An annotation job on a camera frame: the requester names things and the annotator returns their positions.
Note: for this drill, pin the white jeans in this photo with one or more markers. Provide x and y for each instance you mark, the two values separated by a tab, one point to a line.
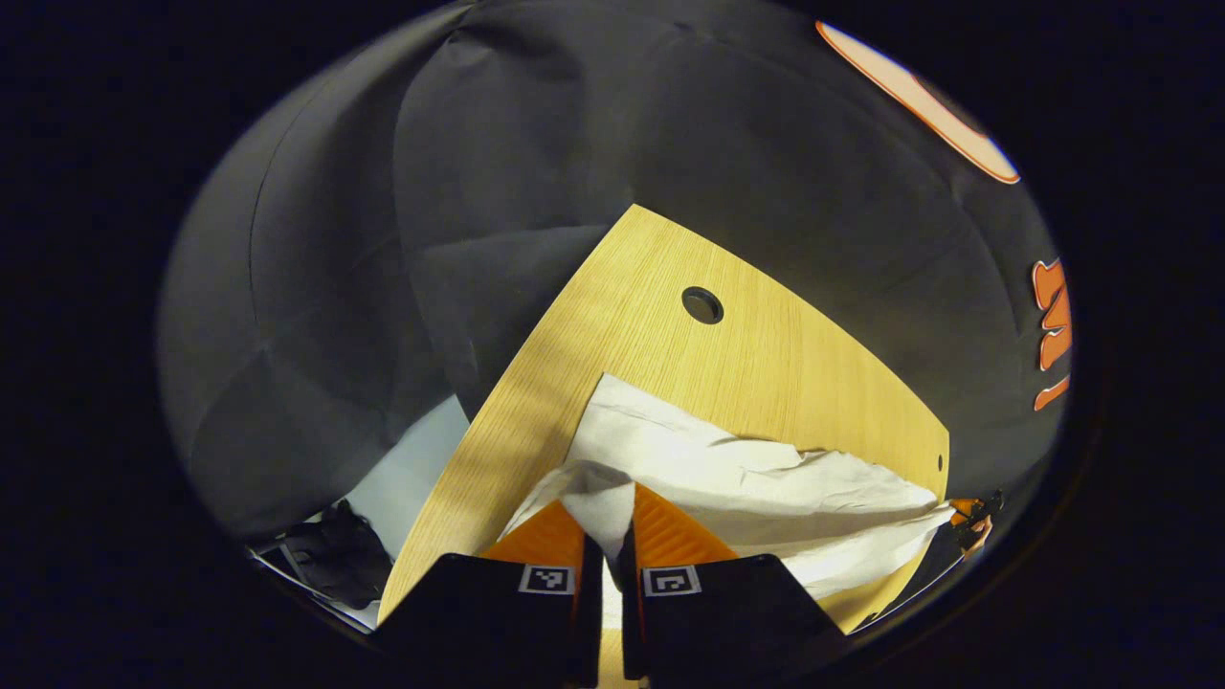
727	469

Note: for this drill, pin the black bag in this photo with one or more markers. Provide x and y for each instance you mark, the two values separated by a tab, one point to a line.
340	555

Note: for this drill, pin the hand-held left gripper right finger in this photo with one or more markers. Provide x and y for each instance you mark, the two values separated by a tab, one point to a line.
727	612

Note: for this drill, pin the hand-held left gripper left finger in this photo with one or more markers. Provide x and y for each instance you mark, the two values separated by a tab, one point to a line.
478	612

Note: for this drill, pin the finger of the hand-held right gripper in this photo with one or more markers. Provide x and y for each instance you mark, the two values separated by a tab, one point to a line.
968	507

